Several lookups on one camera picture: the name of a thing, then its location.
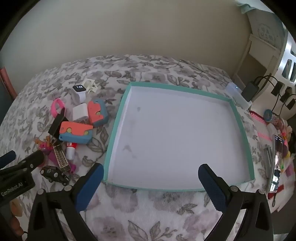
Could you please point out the black wall plug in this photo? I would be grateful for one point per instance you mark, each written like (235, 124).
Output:
(276, 89)
(291, 102)

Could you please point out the round blue trinket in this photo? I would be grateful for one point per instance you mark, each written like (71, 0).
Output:
(268, 115)

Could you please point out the grey floral blanket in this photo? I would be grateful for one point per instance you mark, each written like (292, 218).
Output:
(161, 208)

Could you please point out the black power adapter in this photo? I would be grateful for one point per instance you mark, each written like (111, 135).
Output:
(248, 91)

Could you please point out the smartphone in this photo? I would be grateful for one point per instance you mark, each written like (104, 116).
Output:
(276, 162)

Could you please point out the pink toy dog figure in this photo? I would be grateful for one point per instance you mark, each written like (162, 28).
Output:
(45, 148)

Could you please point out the white slatted furniture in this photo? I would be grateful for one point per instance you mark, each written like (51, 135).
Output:
(289, 46)

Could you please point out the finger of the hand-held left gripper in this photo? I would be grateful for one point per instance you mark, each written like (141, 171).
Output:
(30, 161)
(7, 158)

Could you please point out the person's left hand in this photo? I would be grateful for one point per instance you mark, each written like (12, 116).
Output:
(16, 207)

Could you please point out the pink toothed strip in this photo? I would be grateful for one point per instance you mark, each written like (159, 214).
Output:
(259, 120)

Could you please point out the pink fitness band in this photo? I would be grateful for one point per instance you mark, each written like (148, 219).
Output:
(55, 107)

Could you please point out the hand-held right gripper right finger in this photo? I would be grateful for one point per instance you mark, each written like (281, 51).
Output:
(212, 187)

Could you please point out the white nightstand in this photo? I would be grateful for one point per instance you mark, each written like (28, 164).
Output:
(261, 53)

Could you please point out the pile of colourful trinkets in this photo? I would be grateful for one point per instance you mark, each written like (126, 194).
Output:
(285, 143)

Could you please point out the black gold patterned lighter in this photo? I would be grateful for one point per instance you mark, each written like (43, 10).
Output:
(60, 158)

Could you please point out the red and white bottle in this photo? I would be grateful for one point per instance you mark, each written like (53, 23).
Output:
(70, 151)

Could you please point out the white smartwatch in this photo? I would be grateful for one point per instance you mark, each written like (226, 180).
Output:
(78, 93)

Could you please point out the coral and blue toy block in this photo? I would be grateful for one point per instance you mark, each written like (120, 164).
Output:
(96, 113)
(74, 129)

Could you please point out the cream plastic clip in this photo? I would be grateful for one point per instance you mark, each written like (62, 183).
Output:
(89, 83)

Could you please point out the dark blue cabinet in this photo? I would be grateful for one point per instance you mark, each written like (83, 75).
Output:
(4, 104)

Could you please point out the magenta plastic bar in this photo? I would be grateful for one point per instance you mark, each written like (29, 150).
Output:
(73, 167)

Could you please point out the white power bank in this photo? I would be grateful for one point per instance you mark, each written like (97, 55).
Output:
(235, 95)

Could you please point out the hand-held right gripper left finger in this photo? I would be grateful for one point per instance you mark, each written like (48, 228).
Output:
(89, 190)

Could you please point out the black charger plug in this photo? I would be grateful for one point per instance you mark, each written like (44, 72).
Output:
(57, 126)

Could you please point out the pale green cloth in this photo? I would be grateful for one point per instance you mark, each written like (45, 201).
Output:
(247, 5)

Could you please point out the black toy car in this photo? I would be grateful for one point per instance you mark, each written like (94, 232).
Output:
(54, 175)

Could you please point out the reddish wooden post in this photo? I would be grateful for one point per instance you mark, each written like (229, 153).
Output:
(7, 81)

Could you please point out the white charger plug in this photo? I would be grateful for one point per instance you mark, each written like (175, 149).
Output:
(79, 112)

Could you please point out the shallow teal cardboard box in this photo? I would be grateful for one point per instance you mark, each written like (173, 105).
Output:
(173, 139)

